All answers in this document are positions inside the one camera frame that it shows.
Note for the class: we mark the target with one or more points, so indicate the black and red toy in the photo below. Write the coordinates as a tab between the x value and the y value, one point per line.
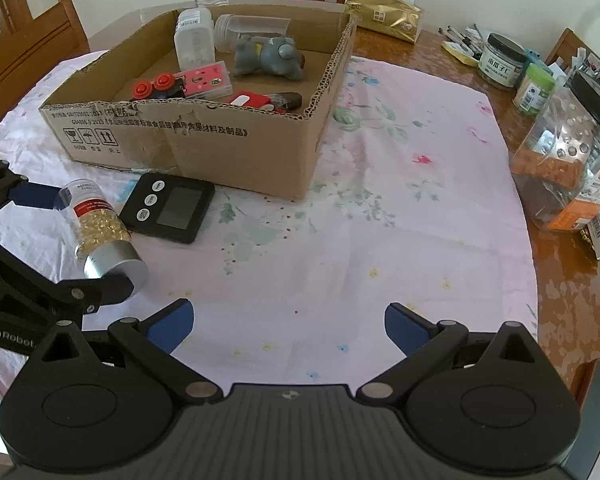
157	87

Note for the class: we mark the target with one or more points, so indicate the pink case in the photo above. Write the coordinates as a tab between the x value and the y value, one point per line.
210	80

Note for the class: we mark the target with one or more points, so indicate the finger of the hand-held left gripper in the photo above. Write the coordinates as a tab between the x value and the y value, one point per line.
105	292
37	195

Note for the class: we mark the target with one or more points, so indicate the white plastic bottle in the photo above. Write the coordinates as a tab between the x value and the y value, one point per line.
195	45

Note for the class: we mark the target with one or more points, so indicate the clear plastic jar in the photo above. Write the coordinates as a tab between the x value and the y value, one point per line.
260	27

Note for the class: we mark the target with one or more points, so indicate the gold tissue packet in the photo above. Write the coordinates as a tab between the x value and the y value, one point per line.
385	17

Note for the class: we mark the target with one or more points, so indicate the pink floral tablecloth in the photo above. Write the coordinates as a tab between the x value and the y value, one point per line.
330	260

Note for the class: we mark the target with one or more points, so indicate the grey toy animal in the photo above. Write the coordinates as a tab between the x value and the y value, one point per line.
270	57

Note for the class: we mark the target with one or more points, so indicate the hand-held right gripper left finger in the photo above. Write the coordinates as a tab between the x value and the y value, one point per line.
170	329

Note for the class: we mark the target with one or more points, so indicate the black digital timer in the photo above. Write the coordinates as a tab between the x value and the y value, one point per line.
175	210

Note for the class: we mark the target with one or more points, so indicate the capsule bottle silver cap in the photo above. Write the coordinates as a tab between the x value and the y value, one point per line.
100	230

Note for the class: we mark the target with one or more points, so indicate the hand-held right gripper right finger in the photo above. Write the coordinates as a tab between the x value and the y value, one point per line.
404	329

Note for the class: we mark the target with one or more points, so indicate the glass jar black lid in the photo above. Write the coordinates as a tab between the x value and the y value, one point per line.
500	65

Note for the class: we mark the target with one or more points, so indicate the large clear jar black lid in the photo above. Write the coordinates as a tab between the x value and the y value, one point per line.
560	150

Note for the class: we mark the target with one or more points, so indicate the wooden chair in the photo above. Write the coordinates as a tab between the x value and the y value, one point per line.
40	45
567	47

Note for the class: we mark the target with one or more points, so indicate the orange small box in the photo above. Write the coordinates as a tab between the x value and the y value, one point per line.
577	216

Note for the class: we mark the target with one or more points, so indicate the small jar green lid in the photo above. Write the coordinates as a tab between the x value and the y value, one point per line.
532	92

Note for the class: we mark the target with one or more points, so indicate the cardboard box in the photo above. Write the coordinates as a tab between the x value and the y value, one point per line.
230	150

